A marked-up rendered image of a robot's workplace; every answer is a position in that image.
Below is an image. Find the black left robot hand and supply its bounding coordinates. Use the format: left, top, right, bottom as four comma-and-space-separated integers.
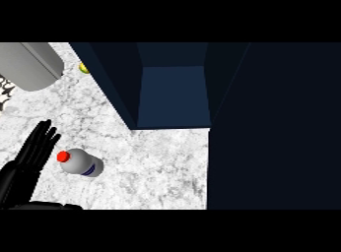
0, 119, 84, 211

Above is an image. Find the white bottle with red cap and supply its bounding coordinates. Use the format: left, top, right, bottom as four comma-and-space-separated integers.
54, 148, 105, 178

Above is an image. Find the dark blue cabinet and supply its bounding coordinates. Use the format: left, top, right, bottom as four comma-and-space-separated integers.
68, 41, 251, 131

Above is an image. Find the yellow-green round fruit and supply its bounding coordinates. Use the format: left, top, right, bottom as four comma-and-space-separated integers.
77, 62, 90, 75

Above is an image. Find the grey rounded appliance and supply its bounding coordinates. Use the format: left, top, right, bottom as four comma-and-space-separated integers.
0, 41, 65, 93

